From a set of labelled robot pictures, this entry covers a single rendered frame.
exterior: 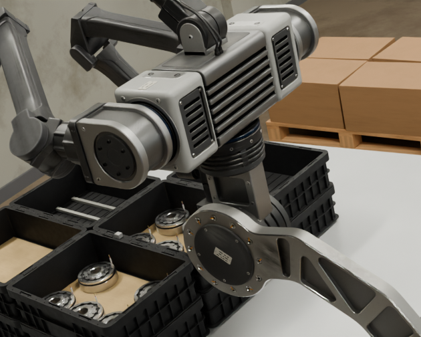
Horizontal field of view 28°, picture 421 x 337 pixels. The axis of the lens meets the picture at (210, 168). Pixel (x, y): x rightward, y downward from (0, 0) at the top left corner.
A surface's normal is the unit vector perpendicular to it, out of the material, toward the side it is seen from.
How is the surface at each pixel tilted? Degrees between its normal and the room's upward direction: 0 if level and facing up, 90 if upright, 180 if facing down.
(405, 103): 90
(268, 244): 90
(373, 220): 0
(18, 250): 0
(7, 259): 0
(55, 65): 90
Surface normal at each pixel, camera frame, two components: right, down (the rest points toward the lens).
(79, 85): 0.79, 0.10
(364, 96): -0.58, 0.47
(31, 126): -0.53, -0.40
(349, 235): -0.22, -0.88
